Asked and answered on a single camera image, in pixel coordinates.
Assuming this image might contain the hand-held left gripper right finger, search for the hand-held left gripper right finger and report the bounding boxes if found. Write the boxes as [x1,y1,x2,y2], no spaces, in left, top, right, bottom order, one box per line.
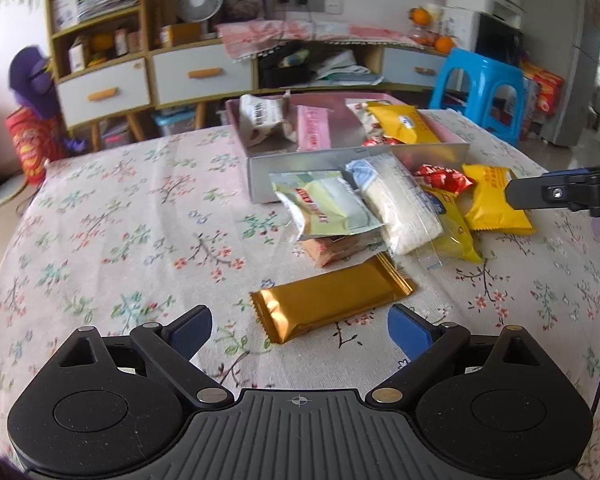
[366,304,546,410]

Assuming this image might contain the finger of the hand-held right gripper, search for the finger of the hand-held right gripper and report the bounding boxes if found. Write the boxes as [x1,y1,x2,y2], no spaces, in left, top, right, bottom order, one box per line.
[505,172,600,218]
[539,165,600,179]

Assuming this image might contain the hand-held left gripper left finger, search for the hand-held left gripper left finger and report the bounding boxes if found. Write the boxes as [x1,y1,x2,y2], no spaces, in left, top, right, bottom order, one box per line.
[55,305,234,410]

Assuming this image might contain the yellow blue-label snack packet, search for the yellow blue-label snack packet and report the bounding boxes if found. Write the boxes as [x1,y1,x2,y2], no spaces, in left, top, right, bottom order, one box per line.
[419,184,483,264]

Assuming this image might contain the gold bar snack packet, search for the gold bar snack packet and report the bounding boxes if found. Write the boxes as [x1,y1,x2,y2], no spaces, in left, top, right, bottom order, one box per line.
[249,253,416,345]

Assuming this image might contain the red candy packet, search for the red candy packet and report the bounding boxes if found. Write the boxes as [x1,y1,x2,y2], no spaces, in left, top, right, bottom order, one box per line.
[412,163,477,196]

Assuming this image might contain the orange snack packet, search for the orange snack packet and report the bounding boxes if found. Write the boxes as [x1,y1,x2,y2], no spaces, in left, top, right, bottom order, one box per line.
[299,232,387,268]

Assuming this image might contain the clear rice cracker packet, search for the clear rice cracker packet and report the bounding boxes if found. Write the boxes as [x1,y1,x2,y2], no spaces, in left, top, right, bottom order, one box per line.
[346,153,444,257]

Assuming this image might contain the pale green snack packet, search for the pale green snack packet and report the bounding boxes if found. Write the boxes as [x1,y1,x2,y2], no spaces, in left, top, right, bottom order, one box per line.
[270,170,387,242]

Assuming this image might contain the pink cardboard box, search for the pink cardboard box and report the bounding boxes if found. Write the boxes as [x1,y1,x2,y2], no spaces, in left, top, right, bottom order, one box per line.
[225,91,471,204]

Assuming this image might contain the pink snack packet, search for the pink snack packet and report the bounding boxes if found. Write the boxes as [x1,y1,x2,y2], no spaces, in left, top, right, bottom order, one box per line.
[295,104,332,152]

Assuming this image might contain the white pecan snack packet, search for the white pecan snack packet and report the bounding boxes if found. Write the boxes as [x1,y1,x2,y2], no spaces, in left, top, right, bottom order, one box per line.
[239,93,298,147]

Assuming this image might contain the grey refrigerator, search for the grey refrigerator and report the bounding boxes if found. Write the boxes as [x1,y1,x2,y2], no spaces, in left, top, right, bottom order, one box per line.
[539,0,600,148]

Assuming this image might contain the red snack carton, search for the red snack carton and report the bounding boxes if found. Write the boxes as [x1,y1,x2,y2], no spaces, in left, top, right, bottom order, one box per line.
[521,60,566,117]

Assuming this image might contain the blue plastic stool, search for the blue plastic stool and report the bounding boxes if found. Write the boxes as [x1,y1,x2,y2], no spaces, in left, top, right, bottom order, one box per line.
[430,48,526,147]

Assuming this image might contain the black microwave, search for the black microwave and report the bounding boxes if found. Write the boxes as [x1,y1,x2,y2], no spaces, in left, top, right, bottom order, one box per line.
[474,12,526,53]

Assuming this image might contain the white printer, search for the white printer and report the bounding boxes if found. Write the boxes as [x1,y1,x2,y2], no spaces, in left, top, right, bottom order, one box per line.
[442,0,526,17]

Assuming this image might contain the clear bin blue lid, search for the clear bin blue lid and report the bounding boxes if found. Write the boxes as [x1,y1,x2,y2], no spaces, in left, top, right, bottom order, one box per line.
[152,107,201,137]

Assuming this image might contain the clear bin pink lid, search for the clear bin pink lid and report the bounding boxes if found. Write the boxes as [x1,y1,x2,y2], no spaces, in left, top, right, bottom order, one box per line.
[99,119,133,150]

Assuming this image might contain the white round floor disc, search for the white round floor disc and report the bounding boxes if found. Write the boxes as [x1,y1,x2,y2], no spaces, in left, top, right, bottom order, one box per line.
[0,170,43,212]

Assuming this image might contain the red round drum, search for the red round drum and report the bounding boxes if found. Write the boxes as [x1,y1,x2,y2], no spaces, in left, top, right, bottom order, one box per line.
[5,107,67,187]

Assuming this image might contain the wooden drawer cabinet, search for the wooden drawer cabinet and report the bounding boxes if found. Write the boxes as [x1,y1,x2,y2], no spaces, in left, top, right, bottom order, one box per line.
[149,37,258,131]

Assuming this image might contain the tall wooden shelf cabinet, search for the tall wooden shelf cabinet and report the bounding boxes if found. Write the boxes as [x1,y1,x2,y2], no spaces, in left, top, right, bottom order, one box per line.
[45,0,153,148]

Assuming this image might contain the black bag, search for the black bag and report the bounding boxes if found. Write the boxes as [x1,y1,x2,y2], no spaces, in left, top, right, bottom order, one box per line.
[257,42,317,89]

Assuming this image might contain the brown cardboard box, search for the brown cardboard box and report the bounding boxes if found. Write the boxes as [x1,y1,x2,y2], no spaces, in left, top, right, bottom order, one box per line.
[159,22,202,48]

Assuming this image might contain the white carton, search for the white carton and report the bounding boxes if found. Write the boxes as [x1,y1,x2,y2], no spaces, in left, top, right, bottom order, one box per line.
[68,40,89,72]

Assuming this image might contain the purple plush toy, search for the purple plush toy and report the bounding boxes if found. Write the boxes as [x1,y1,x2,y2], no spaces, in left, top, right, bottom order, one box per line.
[7,45,78,157]

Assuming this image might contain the orange gourd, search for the orange gourd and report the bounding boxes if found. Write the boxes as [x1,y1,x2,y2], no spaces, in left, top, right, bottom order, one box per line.
[89,33,115,65]

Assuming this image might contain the pink cherry print cloth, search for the pink cherry print cloth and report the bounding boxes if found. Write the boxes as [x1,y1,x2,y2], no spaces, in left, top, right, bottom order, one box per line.
[216,18,427,61]

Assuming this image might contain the white desk fan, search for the white desk fan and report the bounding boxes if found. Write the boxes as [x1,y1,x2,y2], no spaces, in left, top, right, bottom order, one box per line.
[176,0,225,39]

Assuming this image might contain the stack of papers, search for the stack of papers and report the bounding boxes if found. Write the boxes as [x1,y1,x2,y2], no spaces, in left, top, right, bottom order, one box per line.
[75,0,141,23]

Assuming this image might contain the wall socket panel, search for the wall socket panel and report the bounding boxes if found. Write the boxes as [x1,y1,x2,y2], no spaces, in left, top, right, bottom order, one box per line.
[275,0,342,15]

